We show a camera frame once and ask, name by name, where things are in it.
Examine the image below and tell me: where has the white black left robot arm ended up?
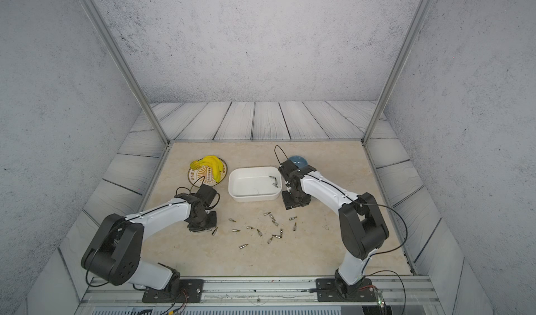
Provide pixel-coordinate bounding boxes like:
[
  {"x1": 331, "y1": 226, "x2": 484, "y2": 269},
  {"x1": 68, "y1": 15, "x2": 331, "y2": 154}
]
[{"x1": 81, "y1": 185, "x2": 220, "y2": 297}]

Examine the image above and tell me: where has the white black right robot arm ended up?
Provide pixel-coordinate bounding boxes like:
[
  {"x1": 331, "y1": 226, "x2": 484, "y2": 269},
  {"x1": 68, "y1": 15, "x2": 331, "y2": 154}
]
[{"x1": 279, "y1": 159, "x2": 389, "y2": 298}]

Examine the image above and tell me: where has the chrome bit upper pair lower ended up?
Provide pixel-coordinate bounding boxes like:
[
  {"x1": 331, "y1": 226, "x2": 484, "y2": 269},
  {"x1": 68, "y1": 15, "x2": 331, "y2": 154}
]
[{"x1": 269, "y1": 214, "x2": 279, "y2": 226}]

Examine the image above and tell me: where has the white rectangular storage box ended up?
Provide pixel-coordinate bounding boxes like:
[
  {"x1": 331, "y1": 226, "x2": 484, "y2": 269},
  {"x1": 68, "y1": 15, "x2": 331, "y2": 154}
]
[{"x1": 228, "y1": 166, "x2": 283, "y2": 203}]

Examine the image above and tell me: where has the blue bowl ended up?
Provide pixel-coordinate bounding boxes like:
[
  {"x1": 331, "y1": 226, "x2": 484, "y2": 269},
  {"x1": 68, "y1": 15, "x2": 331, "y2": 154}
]
[{"x1": 288, "y1": 155, "x2": 308, "y2": 168}]

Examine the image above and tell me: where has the patterned round plate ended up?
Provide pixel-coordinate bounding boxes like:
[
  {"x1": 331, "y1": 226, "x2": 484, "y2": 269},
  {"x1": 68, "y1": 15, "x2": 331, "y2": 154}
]
[{"x1": 187, "y1": 156, "x2": 228, "y2": 189}]

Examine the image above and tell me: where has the yellow banana bunch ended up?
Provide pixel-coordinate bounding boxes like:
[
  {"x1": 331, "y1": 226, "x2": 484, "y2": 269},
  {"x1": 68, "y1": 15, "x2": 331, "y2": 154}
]
[{"x1": 190, "y1": 155, "x2": 226, "y2": 184}]

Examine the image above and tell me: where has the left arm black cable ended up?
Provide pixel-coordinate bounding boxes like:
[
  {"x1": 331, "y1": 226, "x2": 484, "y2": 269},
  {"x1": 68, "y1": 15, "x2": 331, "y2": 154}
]
[{"x1": 84, "y1": 175, "x2": 221, "y2": 288}]

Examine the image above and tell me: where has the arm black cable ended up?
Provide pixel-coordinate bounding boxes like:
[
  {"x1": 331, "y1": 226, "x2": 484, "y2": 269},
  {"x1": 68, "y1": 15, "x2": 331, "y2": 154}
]
[
  {"x1": 84, "y1": 175, "x2": 221, "y2": 288},
  {"x1": 274, "y1": 145, "x2": 409, "y2": 315}
]

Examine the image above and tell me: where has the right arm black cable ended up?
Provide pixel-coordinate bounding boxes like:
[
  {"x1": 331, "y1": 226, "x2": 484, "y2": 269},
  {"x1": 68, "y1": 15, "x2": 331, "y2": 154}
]
[{"x1": 274, "y1": 145, "x2": 409, "y2": 315}]

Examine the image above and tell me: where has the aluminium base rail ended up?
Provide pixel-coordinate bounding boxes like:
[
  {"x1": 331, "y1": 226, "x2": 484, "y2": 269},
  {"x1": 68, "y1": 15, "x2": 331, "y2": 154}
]
[{"x1": 76, "y1": 275, "x2": 444, "y2": 314}]

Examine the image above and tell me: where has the right aluminium frame post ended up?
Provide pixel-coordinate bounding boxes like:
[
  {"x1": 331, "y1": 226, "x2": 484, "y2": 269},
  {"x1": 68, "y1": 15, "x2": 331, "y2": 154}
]
[{"x1": 362, "y1": 0, "x2": 433, "y2": 147}]

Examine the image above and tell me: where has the aluminium frame post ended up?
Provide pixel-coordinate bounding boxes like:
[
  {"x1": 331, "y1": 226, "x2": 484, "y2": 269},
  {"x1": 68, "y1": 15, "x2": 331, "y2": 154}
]
[
  {"x1": 362, "y1": 0, "x2": 433, "y2": 147},
  {"x1": 79, "y1": 0, "x2": 170, "y2": 146}
]

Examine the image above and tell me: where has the left aluminium frame post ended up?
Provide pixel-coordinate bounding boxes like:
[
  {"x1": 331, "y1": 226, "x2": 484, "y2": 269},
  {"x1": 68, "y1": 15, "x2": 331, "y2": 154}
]
[{"x1": 79, "y1": 0, "x2": 170, "y2": 146}]

